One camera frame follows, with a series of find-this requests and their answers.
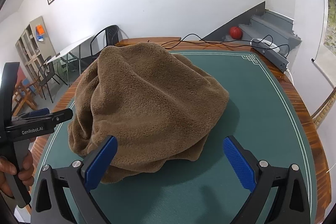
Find person's left hand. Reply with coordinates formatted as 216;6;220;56
0;150;34;197

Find white round appliance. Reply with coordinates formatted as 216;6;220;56
252;38;281;52

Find black mesh chair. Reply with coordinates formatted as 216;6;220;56
37;63;66;104
90;25;124;62

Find red board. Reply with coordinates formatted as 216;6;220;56
17;65;26;84

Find grey staircase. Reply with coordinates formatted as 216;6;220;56
226;10;301;56

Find grey power strip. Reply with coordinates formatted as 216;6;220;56
251;39;290;73

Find wooden chair with blue seat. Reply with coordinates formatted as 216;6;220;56
12;77;40;115

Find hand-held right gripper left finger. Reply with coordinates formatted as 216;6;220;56
31;135;118;224

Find brown fleece pants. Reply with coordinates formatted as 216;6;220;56
68;42;230;184

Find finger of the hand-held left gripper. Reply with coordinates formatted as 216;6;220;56
16;108;50;120
39;108;73;126

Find white cable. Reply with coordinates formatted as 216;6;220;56
287;69;298;88

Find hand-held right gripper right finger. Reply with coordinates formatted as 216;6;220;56
223;135;311;224

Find glass table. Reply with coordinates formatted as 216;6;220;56
46;34;95;85

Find black cable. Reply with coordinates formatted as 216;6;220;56
147;34;290;58

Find hanging wall scroll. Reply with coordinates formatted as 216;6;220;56
312;0;336;67

